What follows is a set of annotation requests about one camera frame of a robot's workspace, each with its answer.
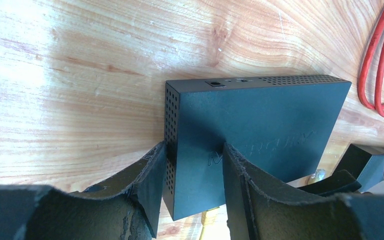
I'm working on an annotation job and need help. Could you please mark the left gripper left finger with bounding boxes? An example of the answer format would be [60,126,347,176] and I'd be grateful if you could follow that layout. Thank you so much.
[0,142,166,240]

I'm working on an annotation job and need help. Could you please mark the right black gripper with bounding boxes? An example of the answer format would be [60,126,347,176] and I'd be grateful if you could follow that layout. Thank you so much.
[298,143,384,197]

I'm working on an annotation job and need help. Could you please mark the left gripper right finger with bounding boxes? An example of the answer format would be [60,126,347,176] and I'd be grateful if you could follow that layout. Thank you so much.
[222,143,384,240]

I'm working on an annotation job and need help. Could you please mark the yellow ethernet cable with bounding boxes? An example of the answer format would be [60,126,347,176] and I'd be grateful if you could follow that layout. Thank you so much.
[197,168,327,240]

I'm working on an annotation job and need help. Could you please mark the black network switch red cables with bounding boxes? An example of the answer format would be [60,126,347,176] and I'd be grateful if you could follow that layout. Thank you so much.
[162,74,353,222]

